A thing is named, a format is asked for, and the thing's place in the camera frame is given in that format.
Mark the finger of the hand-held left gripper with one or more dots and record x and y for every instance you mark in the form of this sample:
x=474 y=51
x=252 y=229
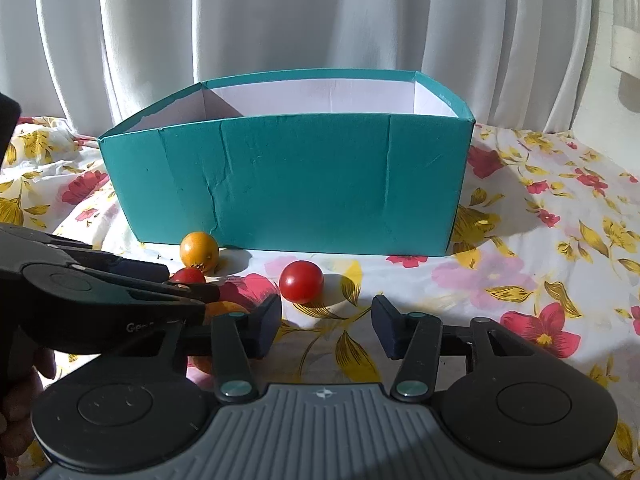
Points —
x=195 y=291
x=125 y=266

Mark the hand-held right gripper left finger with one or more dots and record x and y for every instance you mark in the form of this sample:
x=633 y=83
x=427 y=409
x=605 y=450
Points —
x=267 y=327

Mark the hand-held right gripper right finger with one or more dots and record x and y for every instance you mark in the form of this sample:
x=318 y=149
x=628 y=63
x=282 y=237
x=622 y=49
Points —
x=389 y=327

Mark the red cherry tomato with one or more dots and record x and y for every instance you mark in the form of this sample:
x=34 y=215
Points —
x=301 y=282
x=189 y=276

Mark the orange mandarin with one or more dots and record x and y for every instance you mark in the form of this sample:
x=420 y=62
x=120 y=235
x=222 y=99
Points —
x=227 y=307

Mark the teal cardboard box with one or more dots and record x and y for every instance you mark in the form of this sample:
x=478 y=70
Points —
x=300 y=185

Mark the person's left hand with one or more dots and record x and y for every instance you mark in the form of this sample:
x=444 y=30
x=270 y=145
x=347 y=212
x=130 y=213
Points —
x=20 y=410

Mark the yellow cherry tomato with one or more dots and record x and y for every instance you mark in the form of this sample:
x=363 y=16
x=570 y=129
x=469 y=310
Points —
x=199 y=250

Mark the floral tablecloth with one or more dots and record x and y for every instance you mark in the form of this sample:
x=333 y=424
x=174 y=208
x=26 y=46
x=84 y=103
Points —
x=550 y=240

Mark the white curtain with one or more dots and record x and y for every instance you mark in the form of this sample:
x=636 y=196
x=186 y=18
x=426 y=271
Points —
x=300 y=20

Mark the white wall fixture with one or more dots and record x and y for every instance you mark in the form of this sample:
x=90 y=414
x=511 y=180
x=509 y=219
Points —
x=627 y=60

